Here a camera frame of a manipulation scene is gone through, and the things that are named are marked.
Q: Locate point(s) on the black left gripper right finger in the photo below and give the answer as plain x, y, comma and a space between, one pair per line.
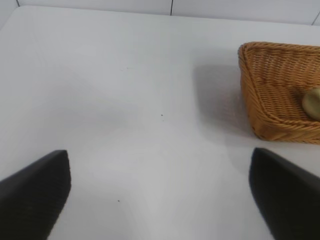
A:
287, 197

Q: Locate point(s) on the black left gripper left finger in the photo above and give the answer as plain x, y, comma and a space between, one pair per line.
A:
32, 195

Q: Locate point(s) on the pale round egg yolk pastry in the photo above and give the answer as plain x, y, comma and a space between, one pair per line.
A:
312, 102

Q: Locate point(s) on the tan woven wicker basket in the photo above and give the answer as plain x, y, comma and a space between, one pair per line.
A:
275, 95

